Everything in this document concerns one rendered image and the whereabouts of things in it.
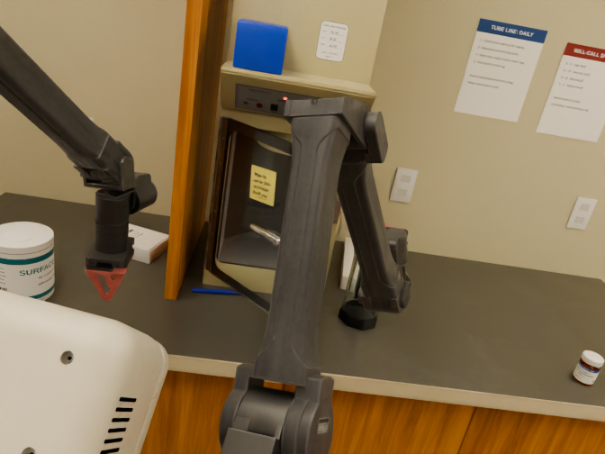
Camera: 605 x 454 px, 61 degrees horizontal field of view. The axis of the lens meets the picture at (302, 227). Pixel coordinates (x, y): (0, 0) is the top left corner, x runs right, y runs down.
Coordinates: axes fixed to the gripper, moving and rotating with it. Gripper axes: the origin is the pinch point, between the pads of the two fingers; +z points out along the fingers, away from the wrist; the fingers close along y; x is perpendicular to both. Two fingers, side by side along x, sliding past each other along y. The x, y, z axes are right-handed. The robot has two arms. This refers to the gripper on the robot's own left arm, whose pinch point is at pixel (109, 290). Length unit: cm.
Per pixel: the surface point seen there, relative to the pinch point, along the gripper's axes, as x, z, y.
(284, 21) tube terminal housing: -27, -51, 31
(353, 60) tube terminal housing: -43, -46, 30
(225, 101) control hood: -16.8, -33.3, 27.3
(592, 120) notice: -131, -38, 67
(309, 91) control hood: -34, -39, 20
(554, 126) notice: -119, -34, 68
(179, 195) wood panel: -9.2, -11.7, 23.4
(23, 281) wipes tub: 21.1, 9.2, 14.8
